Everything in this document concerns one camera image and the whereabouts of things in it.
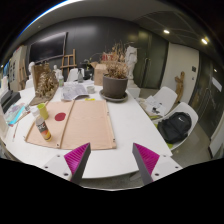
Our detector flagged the white chair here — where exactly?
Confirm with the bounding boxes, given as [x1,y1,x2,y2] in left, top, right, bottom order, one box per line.
[156,101,200,151]
[67,67,84,83]
[25,78,35,90]
[139,86,178,118]

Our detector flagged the clear juice bottle white cap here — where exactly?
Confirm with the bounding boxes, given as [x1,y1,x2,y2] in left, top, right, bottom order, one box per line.
[34,115,53,142]

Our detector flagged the wooden mannequin figure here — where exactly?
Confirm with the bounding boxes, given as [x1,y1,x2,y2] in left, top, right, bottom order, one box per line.
[174,70,186,104]

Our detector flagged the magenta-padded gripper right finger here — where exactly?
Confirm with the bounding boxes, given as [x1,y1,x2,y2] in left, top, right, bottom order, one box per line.
[131,142,183,187]

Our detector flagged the black wall screen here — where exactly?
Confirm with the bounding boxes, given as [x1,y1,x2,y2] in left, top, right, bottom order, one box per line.
[29,31,68,64]

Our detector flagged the grey clear spray bottle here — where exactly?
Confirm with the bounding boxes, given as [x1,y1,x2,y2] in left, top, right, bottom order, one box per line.
[77,68,84,84]

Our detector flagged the pale tall cabinet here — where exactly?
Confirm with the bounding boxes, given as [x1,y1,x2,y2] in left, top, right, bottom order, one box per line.
[9,45,28,92]

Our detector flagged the wooden handled tool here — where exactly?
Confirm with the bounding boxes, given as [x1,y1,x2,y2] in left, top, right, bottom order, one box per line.
[9,109,32,128]

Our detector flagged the small white-lidded paint jar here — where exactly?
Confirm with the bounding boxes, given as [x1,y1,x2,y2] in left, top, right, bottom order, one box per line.
[29,105,40,117]

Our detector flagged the thin wooden paintbrush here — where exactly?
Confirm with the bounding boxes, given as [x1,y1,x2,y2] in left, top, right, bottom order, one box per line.
[12,121,20,142]

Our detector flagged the colourful painted sheet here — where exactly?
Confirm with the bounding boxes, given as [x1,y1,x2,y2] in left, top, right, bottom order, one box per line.
[3,102,28,126]

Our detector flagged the long ceiling light panel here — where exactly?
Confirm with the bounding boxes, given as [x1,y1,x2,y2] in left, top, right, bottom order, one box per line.
[21,0,83,33]

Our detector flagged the open newspaper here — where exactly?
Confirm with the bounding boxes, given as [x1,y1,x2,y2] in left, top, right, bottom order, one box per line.
[60,82,90,102]

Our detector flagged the white spray bottle green label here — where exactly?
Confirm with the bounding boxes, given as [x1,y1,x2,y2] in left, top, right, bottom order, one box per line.
[58,73,65,88]

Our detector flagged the wooden easel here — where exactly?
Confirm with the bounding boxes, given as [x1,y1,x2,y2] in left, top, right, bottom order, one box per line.
[60,48,78,73]
[18,61,28,90]

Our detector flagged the white canvas board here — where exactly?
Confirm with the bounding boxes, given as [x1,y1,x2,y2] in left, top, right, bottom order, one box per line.
[0,106,9,139]

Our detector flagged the grey round pot saucer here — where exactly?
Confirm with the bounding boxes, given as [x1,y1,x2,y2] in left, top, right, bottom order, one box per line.
[98,89,129,103]

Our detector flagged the black backpack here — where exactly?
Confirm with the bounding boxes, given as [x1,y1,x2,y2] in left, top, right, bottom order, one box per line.
[157,111,193,145]

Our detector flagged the black flat boxes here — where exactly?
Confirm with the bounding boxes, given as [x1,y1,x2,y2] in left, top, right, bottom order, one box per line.
[0,89,22,114]

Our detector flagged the white plaster bust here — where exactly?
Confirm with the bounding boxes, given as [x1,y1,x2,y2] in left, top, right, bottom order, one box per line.
[27,61,36,81]

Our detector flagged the brown cardboard box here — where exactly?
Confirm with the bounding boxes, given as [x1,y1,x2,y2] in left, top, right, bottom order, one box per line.
[93,63,109,87]

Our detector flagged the red box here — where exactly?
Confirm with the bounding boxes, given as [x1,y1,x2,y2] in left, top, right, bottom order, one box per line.
[101,52,116,63]

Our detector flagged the white plaster statue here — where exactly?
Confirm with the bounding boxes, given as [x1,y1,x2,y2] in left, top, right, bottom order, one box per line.
[124,45,142,99]

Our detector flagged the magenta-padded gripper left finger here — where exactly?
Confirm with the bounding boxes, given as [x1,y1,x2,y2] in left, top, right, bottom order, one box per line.
[41,142,92,186]

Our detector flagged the dried plant in grey pot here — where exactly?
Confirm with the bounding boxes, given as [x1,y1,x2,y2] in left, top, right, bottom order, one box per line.
[100,41,130,100]

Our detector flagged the flat round red coaster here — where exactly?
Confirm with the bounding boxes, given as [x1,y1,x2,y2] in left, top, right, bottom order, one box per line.
[54,112,67,122]

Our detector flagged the golden carved relief sculpture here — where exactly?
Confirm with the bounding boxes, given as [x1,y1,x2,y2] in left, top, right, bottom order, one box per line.
[29,63,60,107]

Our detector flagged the loose white papers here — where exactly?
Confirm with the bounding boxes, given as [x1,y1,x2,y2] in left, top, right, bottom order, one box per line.
[143,95,163,116]

